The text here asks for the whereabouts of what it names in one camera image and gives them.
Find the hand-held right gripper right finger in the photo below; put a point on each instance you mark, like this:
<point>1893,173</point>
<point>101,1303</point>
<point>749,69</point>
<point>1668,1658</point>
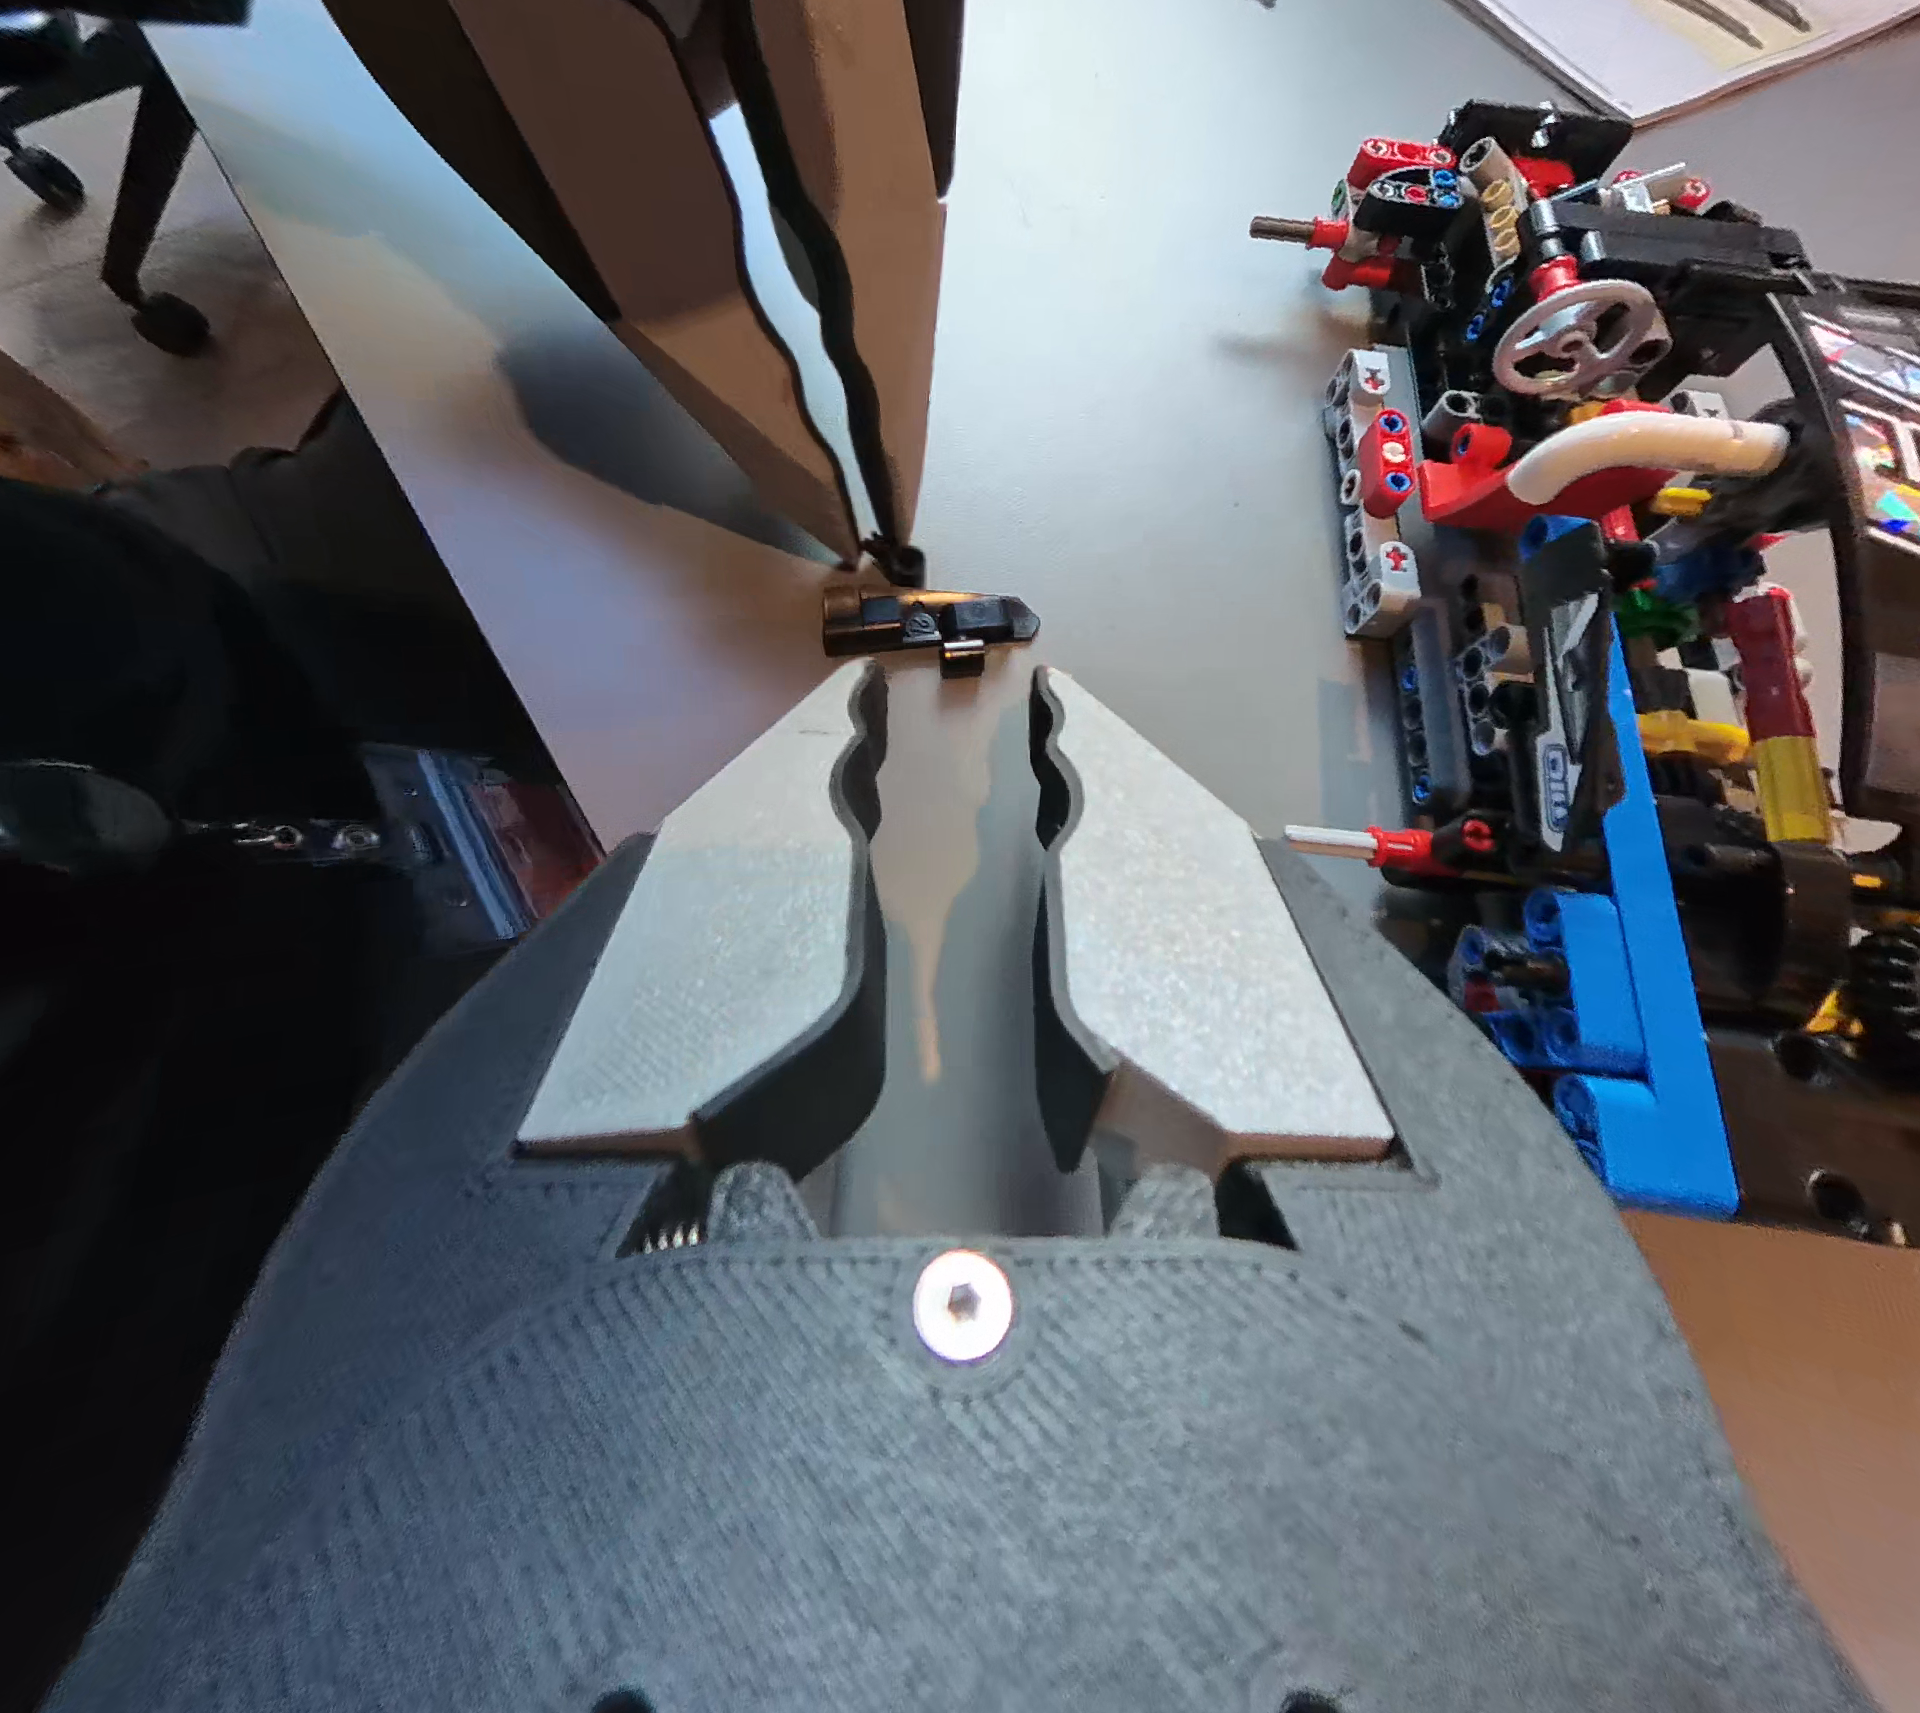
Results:
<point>1201,964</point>

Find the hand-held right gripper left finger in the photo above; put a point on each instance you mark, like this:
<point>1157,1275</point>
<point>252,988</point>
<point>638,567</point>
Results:
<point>705,950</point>

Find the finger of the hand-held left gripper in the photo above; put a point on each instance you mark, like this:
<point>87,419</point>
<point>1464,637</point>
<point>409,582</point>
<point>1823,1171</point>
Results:
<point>631,198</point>
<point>863,243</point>

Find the small black Lego piece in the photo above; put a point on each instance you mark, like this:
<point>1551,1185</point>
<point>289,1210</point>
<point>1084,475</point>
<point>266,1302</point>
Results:
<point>930,618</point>

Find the grey desk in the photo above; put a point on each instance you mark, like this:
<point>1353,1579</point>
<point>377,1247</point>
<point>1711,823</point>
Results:
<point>1140,392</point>

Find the clear badge holder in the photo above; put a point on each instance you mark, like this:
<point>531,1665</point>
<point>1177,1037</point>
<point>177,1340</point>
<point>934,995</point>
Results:
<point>451,829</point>

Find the brick toy car model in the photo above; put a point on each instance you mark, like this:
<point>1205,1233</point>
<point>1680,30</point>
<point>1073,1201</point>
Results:
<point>1591,754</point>

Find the black office chair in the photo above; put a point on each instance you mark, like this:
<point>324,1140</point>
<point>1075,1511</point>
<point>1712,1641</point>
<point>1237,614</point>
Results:
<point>150,152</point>

